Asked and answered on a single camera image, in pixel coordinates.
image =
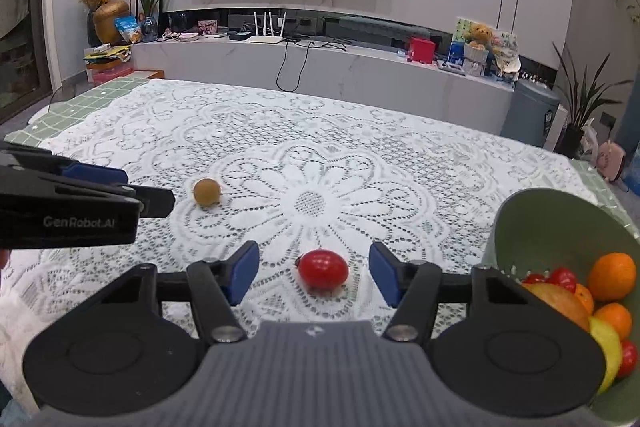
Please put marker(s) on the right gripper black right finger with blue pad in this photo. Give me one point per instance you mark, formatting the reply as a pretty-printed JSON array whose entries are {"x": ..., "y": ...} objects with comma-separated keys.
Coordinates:
[{"x": 415, "y": 290}]

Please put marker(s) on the red yellow mango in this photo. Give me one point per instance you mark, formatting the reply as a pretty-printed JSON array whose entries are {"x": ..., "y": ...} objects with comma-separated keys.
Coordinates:
[{"x": 562, "y": 301}]

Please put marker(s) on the teddy bear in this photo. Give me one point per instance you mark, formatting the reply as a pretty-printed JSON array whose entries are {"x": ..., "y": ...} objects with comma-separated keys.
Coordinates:
[{"x": 479, "y": 36}]

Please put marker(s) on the white wifi router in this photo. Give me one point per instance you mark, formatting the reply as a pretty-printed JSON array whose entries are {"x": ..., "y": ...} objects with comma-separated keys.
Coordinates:
[{"x": 270, "y": 30}]

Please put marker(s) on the blue snack bag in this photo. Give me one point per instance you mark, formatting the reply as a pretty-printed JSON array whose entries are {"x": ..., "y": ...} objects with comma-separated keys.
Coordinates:
[{"x": 128, "y": 28}]

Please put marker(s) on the small orange in bowl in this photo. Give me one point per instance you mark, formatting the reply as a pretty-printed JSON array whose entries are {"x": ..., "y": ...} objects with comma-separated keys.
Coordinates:
[{"x": 583, "y": 294}]

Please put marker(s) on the large orange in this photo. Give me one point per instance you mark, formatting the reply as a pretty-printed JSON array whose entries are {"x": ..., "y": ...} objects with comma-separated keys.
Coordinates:
[{"x": 612, "y": 277}]

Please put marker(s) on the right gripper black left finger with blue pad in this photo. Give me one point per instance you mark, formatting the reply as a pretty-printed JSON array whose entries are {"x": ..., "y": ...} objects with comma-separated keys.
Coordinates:
[{"x": 212, "y": 289}]

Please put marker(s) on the white lace tablecloth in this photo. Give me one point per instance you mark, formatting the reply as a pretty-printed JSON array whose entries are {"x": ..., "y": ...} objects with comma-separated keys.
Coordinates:
[{"x": 297, "y": 173}]

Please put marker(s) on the green colander bowl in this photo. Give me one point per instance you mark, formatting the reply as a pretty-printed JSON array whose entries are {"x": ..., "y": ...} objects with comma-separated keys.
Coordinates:
[{"x": 539, "y": 230}]

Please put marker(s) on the stack of books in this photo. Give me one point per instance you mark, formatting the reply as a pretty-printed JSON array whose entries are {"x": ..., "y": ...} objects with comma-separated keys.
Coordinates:
[{"x": 107, "y": 62}]

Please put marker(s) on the green checked table mat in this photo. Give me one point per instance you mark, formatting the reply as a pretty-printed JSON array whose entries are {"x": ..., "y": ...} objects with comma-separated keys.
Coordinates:
[{"x": 52, "y": 121}]

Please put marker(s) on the grey blue trash bin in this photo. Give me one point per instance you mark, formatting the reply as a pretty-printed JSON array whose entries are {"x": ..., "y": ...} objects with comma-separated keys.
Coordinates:
[{"x": 531, "y": 112}]

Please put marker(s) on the red box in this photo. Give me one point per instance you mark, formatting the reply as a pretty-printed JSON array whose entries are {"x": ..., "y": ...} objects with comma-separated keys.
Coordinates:
[{"x": 421, "y": 50}]

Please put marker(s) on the yellow lemon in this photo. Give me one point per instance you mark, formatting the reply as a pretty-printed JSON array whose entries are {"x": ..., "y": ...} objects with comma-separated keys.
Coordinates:
[{"x": 609, "y": 341}]

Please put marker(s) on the red cherry tomato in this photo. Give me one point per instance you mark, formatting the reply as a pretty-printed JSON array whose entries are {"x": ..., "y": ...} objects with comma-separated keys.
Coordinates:
[
  {"x": 563, "y": 277},
  {"x": 322, "y": 269}
]

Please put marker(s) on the brown kiwi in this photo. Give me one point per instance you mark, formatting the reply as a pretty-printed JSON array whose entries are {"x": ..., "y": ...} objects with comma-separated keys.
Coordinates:
[{"x": 206, "y": 192}]

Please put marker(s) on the green potted plant right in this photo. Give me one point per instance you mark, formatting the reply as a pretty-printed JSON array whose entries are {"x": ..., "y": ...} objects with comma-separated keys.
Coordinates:
[{"x": 584, "y": 94}]

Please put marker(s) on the white marble tv console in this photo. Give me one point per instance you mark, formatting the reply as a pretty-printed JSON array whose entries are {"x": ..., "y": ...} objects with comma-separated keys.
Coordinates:
[{"x": 351, "y": 74}]

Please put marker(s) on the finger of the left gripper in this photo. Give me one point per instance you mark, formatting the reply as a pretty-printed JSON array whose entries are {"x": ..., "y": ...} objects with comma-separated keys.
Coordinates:
[
  {"x": 156, "y": 202},
  {"x": 79, "y": 215}
]

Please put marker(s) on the golden vase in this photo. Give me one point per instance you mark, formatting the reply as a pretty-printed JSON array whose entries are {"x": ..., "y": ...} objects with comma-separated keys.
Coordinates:
[{"x": 104, "y": 20}]

